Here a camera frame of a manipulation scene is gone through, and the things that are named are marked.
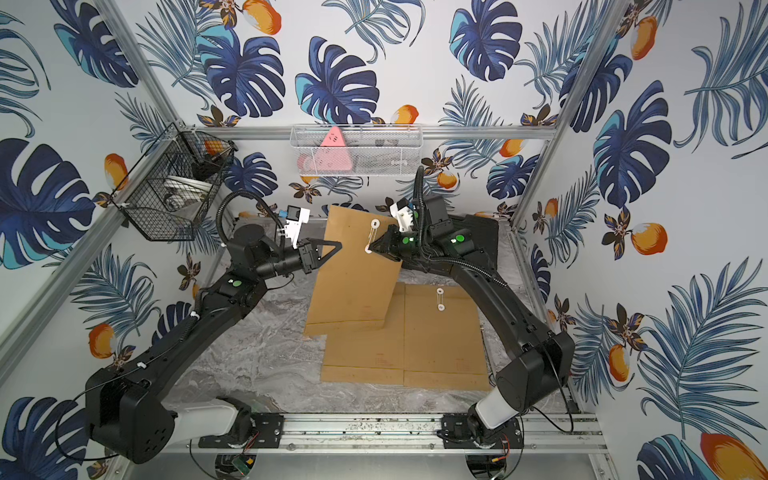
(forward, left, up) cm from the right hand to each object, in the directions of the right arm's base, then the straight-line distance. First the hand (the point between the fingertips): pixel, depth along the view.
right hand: (369, 244), depth 73 cm
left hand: (-3, +7, +4) cm, 8 cm away
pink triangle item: (+32, +13, +5) cm, 35 cm away
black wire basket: (+17, +58, +2) cm, 60 cm away
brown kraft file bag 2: (-15, 0, -32) cm, 35 cm away
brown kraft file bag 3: (-10, -22, -35) cm, 42 cm away
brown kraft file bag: (-10, +4, -5) cm, 12 cm away
